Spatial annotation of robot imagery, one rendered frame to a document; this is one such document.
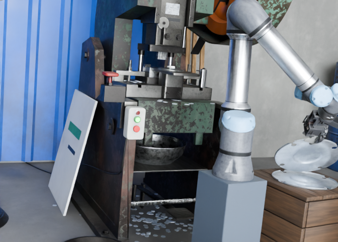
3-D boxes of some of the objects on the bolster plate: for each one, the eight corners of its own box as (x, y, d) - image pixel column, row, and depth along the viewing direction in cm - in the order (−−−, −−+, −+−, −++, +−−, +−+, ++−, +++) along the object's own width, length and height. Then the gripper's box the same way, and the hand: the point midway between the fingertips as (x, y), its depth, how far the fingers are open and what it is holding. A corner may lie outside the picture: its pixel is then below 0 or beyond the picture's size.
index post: (205, 87, 239) (207, 68, 237) (200, 87, 237) (202, 67, 236) (202, 87, 241) (204, 67, 240) (197, 86, 240) (199, 67, 238)
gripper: (312, 103, 195) (293, 133, 212) (316, 122, 190) (297, 151, 207) (332, 105, 196) (312, 134, 213) (337, 124, 191) (316, 152, 208)
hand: (312, 141), depth 209 cm, fingers closed
